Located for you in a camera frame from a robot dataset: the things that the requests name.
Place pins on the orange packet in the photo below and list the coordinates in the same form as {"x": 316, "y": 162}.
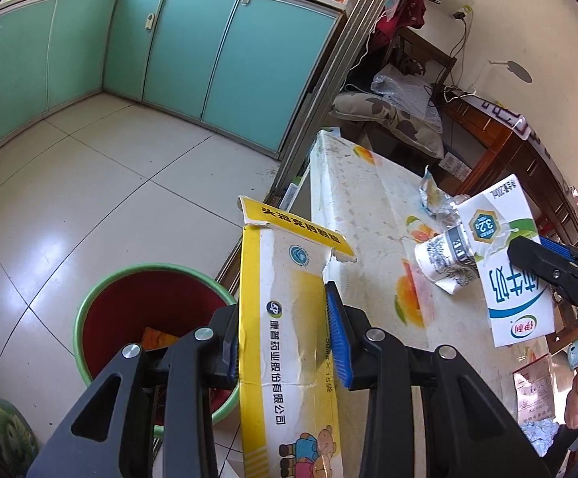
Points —
{"x": 159, "y": 337}

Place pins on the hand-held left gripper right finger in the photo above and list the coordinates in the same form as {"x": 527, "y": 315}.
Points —
{"x": 338, "y": 333}

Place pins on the aluminium sliding door frame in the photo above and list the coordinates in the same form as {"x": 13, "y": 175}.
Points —
{"x": 339, "y": 79}

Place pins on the red garment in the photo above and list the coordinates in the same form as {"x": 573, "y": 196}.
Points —
{"x": 403, "y": 12}

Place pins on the dark wooden chair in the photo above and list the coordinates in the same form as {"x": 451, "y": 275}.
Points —
{"x": 428, "y": 47}

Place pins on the black wall charger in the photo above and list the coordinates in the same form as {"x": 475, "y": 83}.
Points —
{"x": 461, "y": 14}

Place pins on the green patterned cloth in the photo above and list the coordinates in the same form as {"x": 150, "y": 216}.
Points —
{"x": 0, "y": 433}

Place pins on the small white box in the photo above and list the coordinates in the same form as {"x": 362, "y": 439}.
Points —
{"x": 456, "y": 164}

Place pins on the brown wooden desk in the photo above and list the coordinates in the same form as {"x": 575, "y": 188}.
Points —
{"x": 498, "y": 144}

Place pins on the patterned paper cup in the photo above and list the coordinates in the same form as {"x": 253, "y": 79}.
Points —
{"x": 443, "y": 255}

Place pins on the bubble wrap bag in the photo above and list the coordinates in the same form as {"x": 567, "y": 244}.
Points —
{"x": 403, "y": 92}

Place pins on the white green milk carton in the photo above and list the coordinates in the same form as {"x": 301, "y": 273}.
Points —
{"x": 515, "y": 311}

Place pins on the fruit print tablecloth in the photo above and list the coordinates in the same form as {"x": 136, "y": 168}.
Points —
{"x": 368, "y": 194}

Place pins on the leaf print cushion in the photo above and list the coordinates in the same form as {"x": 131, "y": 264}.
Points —
{"x": 393, "y": 117}

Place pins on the round grey wall lamp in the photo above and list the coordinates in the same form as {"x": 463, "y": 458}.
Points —
{"x": 518, "y": 70}

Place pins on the teal kitchen base cabinets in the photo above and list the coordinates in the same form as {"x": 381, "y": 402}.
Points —
{"x": 179, "y": 59}

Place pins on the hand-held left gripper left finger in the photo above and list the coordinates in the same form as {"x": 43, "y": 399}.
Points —
{"x": 221, "y": 358}

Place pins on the red edged paper leaflet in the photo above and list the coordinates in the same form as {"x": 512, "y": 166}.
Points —
{"x": 533, "y": 388}

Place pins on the green trash bin red inside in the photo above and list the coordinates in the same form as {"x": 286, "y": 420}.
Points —
{"x": 119, "y": 308}

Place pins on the silver foil wrapper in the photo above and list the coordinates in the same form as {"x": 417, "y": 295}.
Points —
{"x": 540, "y": 435}

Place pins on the yellow white medicine box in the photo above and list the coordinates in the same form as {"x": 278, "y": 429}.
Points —
{"x": 279, "y": 284}

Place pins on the silver snack wrapper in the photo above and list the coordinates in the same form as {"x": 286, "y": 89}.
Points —
{"x": 436, "y": 199}

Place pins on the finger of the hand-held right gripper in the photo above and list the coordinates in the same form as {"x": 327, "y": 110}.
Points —
{"x": 563, "y": 249}
{"x": 548, "y": 269}

